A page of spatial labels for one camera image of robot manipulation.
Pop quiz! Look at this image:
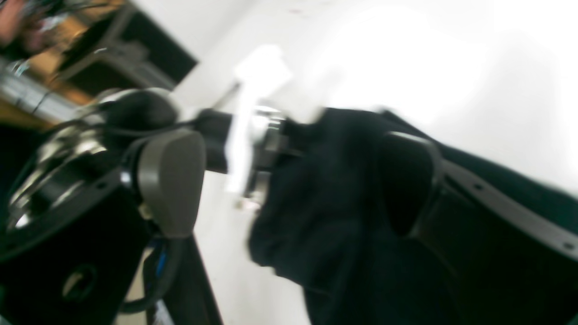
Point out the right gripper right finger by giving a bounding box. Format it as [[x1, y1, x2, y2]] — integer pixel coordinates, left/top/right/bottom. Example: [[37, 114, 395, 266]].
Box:
[[377, 132, 577, 325]]

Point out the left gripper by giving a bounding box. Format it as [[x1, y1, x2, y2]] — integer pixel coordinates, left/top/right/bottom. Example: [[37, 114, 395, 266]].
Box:
[[194, 106, 294, 174]]

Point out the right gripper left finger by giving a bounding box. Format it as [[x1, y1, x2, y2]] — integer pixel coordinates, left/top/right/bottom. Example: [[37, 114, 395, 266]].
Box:
[[0, 129, 207, 325]]

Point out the black T-shirt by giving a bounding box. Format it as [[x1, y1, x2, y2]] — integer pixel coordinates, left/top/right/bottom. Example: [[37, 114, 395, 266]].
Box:
[[248, 108, 577, 325]]

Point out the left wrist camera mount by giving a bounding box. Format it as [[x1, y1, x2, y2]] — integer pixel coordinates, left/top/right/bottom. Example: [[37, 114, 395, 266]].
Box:
[[225, 44, 292, 195]]

